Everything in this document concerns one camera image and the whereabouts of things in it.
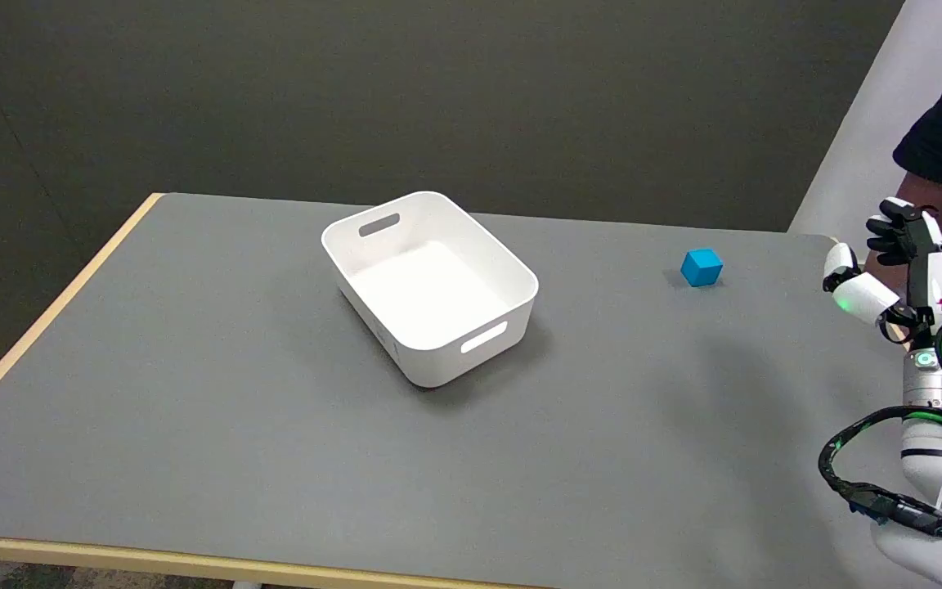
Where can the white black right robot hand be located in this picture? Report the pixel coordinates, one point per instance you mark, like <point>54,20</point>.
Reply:
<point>939,274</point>

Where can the blue wooden cube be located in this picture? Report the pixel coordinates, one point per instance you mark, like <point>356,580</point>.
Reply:
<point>700,267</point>

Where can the white plastic storage bin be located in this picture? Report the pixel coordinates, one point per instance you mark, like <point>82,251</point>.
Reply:
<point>430,294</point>

